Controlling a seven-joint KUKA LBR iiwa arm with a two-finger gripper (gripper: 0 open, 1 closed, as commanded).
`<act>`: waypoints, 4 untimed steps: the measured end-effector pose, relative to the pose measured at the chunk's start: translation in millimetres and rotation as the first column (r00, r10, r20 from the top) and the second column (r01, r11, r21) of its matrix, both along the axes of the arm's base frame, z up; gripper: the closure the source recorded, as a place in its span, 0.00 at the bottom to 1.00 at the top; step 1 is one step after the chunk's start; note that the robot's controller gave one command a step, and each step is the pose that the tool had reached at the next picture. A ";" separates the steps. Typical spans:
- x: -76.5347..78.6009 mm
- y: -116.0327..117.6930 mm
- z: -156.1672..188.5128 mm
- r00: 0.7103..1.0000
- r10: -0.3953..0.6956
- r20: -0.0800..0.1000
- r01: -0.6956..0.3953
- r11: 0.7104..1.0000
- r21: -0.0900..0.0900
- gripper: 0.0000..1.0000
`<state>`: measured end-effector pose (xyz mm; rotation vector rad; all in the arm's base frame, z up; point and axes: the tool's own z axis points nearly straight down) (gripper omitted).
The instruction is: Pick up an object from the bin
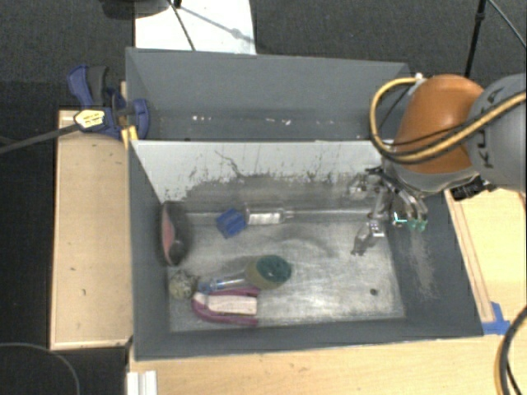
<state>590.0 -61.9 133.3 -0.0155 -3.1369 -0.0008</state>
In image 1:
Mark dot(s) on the grey metal bin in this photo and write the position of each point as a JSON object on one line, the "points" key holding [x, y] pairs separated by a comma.
{"points": [[321, 270]]}

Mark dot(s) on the purple and white pouch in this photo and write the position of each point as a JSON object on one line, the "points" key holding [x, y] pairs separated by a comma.
{"points": [[228, 305]]}

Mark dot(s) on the green and yellow round sponge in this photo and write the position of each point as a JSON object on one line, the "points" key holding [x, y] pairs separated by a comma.
{"points": [[269, 270]]}

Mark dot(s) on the speckled grey ball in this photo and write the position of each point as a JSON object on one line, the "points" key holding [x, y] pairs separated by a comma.
{"points": [[182, 285]]}

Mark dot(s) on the dark cup with pink inside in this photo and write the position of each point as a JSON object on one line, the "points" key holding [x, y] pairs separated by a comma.
{"points": [[171, 233]]}

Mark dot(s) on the black cylinder on white bracket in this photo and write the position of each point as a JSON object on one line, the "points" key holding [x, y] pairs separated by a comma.
{"points": [[469, 190]]}

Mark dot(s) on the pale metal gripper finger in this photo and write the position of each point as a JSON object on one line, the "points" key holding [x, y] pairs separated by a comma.
{"points": [[360, 243], [376, 229]]}

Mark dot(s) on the clear pen with blue end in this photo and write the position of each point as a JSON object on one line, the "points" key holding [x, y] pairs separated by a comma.
{"points": [[222, 283]]}

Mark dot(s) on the pale wood flat board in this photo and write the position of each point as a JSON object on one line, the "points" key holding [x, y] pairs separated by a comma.
{"points": [[92, 241]]}

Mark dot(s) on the clear bottle with blue cap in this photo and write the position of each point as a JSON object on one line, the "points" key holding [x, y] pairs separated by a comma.
{"points": [[263, 217]]}

